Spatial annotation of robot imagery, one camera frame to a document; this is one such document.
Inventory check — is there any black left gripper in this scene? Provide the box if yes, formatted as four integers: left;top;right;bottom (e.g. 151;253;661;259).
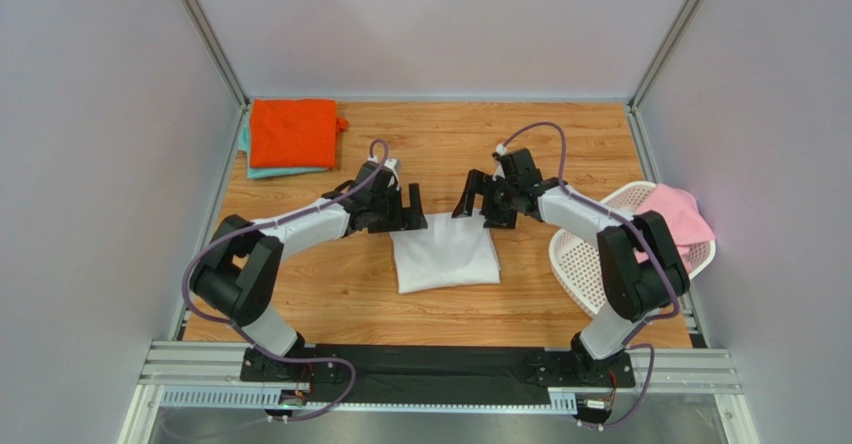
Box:
369;182;429;232

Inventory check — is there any white t shirt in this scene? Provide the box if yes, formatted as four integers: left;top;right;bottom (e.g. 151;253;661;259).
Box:
391;213;501;295

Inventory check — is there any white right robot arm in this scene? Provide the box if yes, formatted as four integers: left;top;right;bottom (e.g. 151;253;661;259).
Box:
452;148;691;361

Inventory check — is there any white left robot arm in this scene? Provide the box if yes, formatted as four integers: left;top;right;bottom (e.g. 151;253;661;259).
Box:
183;158;428;358

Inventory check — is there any white perforated plastic basket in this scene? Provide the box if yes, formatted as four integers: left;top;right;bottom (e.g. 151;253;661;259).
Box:
549;181;716;317

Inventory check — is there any folded orange t shirt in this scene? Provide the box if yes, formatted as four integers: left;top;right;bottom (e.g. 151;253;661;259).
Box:
249;99;349;169

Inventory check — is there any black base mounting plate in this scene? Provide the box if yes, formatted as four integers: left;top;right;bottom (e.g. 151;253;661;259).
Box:
240;344;636;405

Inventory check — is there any folded teal t shirt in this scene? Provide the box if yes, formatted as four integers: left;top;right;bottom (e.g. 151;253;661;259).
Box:
238;124;327;180

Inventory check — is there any pink t shirt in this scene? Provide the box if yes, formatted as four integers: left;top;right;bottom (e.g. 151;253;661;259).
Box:
636;184;716;258

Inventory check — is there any aluminium front frame rail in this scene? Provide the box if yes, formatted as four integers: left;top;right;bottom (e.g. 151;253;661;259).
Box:
138;341;742;415

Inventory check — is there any right aluminium corner post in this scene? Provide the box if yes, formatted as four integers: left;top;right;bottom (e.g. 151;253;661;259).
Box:
628;0;703;113

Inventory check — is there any aluminium corner post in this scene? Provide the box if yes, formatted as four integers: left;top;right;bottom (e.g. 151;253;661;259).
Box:
628;0;703;113
181;0;249;109

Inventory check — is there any left aluminium corner post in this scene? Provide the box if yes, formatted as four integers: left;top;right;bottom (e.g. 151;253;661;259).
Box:
181;0;249;109

